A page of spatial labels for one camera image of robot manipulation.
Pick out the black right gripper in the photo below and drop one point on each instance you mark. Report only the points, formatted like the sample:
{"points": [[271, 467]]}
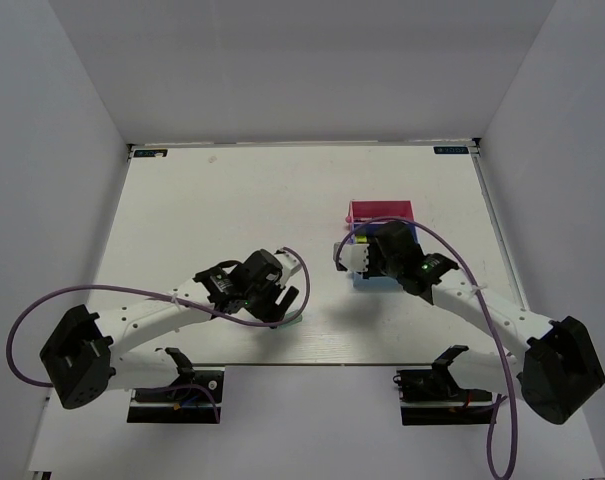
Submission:
{"points": [[372, 249]]}

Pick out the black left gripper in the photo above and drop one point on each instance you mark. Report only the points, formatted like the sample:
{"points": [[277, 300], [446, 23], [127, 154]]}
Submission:
{"points": [[271, 311]]}

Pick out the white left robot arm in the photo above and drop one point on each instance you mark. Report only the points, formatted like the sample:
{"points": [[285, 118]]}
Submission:
{"points": [[90, 353]]}

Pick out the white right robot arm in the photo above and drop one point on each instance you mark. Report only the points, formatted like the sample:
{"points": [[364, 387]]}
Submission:
{"points": [[552, 365]]}

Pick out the light blue plastic bin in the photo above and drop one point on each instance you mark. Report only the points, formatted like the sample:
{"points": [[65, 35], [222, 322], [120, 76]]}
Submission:
{"points": [[375, 284]]}

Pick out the purple-blue plastic bin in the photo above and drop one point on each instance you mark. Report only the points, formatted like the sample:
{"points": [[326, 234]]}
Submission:
{"points": [[371, 229]]}

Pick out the pink plastic bin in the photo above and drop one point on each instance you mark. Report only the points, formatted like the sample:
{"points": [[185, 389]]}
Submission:
{"points": [[363, 210]]}

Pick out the right corner label sticker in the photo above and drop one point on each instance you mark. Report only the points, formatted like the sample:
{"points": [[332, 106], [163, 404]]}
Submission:
{"points": [[451, 150]]}

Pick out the corner label sticker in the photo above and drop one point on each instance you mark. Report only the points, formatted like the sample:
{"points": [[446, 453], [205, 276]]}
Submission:
{"points": [[150, 153], [451, 150]]}

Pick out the left corner label sticker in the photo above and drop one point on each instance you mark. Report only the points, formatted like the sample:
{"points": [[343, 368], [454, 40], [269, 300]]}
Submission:
{"points": [[150, 153]]}

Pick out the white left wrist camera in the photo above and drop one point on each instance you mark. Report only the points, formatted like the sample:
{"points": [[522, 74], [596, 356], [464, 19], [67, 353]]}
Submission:
{"points": [[290, 264]]}

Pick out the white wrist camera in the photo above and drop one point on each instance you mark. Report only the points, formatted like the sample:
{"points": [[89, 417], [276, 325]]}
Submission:
{"points": [[290, 264], [352, 258]]}

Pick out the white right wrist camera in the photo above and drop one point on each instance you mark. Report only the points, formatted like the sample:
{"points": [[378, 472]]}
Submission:
{"points": [[352, 258]]}

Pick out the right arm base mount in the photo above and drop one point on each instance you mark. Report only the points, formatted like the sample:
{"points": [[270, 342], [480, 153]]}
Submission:
{"points": [[424, 401]]}

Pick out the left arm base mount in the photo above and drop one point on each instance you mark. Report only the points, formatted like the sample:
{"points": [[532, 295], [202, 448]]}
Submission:
{"points": [[196, 399]]}

